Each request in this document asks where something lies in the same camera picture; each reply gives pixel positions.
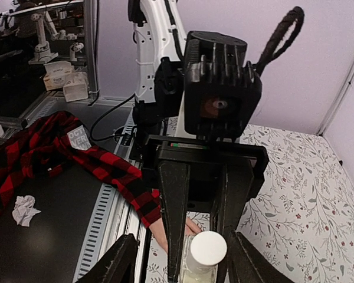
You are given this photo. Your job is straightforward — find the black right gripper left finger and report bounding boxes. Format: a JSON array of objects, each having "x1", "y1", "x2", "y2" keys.
[{"x1": 77, "y1": 233, "x2": 138, "y2": 283}]

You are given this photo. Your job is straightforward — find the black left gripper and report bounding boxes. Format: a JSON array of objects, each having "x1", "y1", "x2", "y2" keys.
[{"x1": 142, "y1": 135, "x2": 269, "y2": 282}]

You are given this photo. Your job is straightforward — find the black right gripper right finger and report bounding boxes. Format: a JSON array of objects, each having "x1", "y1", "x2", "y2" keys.
[{"x1": 227, "y1": 231, "x2": 293, "y2": 283}]

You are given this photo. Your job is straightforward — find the clear nail polish bottle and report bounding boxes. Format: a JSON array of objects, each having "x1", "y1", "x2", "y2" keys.
[{"x1": 179, "y1": 235, "x2": 218, "y2": 282}]

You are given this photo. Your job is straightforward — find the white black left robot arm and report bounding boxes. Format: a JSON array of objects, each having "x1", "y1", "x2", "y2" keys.
[{"x1": 128, "y1": 1, "x2": 273, "y2": 282}]

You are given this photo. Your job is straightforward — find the second background robot arm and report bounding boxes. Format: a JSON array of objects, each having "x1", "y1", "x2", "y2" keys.
[{"x1": 51, "y1": 29, "x2": 84, "y2": 62}]

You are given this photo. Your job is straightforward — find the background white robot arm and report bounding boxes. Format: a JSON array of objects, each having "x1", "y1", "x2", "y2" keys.
[{"x1": 28, "y1": 11, "x2": 58, "y2": 65}]

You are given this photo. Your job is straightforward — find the red black plaid sleeve forearm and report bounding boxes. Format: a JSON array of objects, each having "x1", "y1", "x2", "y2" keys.
[{"x1": 0, "y1": 111, "x2": 161, "y2": 227}]

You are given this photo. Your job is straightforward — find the person's left hand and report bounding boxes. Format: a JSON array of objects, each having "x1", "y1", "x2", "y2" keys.
[{"x1": 149, "y1": 216, "x2": 203, "y2": 254}]

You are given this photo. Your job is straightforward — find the crumpled white tissue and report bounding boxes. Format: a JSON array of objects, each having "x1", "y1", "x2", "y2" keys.
[{"x1": 12, "y1": 195, "x2": 41, "y2": 227}]

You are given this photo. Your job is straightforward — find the white plastic container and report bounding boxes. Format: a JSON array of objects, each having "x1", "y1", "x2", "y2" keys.
[{"x1": 63, "y1": 72, "x2": 89, "y2": 103}]

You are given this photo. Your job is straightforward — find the tissue box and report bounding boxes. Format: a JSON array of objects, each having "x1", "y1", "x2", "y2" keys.
[{"x1": 43, "y1": 61, "x2": 74, "y2": 91}]

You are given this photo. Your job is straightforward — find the aluminium front frame rail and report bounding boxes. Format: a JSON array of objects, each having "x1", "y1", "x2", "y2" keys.
[{"x1": 72, "y1": 100, "x2": 150, "y2": 282}]

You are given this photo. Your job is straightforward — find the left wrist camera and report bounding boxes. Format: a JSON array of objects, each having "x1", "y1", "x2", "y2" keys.
[{"x1": 178, "y1": 31, "x2": 262, "y2": 142}]

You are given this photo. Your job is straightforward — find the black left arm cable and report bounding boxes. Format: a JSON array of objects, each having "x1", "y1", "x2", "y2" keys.
[{"x1": 255, "y1": 5, "x2": 305, "y2": 76}]

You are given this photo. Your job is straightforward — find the aluminium corner post left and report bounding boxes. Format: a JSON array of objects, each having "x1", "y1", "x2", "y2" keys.
[{"x1": 317, "y1": 0, "x2": 354, "y2": 136}]

